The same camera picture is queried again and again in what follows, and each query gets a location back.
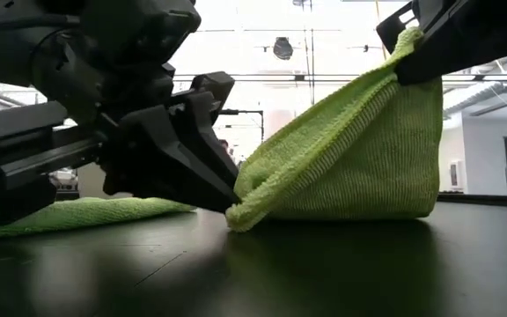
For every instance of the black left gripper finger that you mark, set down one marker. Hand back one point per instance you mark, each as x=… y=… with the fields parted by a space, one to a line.
x=209 y=110
x=156 y=163

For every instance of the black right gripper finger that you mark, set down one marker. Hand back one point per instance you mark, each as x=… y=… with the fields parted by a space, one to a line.
x=478 y=39
x=387 y=33

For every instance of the lime yellow microfiber towel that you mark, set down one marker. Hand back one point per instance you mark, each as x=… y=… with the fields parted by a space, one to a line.
x=368 y=167

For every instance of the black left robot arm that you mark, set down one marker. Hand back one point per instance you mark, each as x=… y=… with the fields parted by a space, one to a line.
x=11 y=53

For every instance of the green microfiber towel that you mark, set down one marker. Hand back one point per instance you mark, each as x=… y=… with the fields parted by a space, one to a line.
x=104 y=211

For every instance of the person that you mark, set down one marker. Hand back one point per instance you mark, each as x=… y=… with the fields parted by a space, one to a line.
x=224 y=143

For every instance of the cluttered background workbench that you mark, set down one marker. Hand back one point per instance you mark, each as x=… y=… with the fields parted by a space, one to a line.
x=64 y=179

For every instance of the white plant pot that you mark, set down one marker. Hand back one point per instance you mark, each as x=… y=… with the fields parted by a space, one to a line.
x=88 y=182

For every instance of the white round column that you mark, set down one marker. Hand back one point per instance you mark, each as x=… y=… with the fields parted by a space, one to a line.
x=280 y=127

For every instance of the black metal frame stand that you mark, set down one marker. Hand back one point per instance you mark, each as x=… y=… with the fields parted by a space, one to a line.
x=253 y=112

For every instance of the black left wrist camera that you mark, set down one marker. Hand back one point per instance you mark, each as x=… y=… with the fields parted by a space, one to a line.
x=143 y=26

